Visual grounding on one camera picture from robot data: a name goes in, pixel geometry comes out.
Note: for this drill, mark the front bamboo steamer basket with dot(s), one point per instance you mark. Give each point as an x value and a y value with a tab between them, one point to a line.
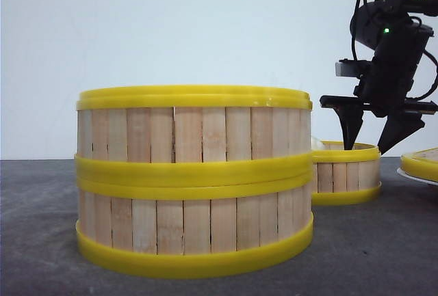
193	220

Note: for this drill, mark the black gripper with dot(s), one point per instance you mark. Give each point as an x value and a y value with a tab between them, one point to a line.
383	89

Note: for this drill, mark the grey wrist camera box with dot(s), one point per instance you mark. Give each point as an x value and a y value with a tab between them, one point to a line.
351	68

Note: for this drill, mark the white bun in right basket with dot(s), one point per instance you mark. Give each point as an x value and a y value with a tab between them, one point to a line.
317	144

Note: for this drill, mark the yellow rimmed steamer lid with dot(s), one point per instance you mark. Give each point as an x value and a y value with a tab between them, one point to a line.
421	164

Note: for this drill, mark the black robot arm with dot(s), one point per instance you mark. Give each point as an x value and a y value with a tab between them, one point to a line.
372	16

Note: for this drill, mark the white plate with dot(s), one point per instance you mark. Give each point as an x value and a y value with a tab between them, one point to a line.
402	173

